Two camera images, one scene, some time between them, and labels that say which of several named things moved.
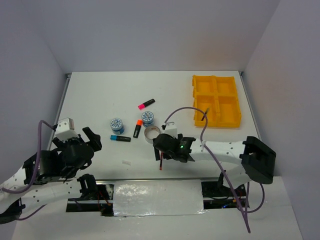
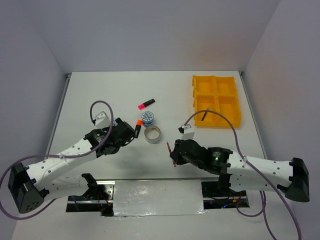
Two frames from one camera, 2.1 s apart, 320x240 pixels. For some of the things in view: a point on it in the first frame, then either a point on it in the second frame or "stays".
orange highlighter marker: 139,122 stays
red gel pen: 161,160 to 170,151
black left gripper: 95,138 to 105,131
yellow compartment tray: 217,96 stays
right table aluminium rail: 250,104 stays
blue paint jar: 147,118 stays
